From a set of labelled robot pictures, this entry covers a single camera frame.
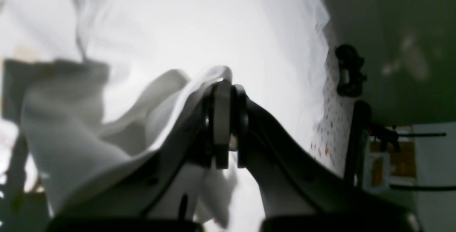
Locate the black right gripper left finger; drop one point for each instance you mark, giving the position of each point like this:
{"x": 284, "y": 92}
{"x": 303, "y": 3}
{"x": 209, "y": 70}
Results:
{"x": 158, "y": 192}

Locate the terrazzo pattern tablecloth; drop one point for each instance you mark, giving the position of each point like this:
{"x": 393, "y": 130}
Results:
{"x": 329, "y": 143}

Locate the white T-shirt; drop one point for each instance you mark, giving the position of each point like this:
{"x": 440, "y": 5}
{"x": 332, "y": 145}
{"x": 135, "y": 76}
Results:
{"x": 88, "y": 85}

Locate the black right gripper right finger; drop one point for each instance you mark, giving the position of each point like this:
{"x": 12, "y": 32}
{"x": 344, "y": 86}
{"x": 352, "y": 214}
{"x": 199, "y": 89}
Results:
{"x": 298, "y": 193}

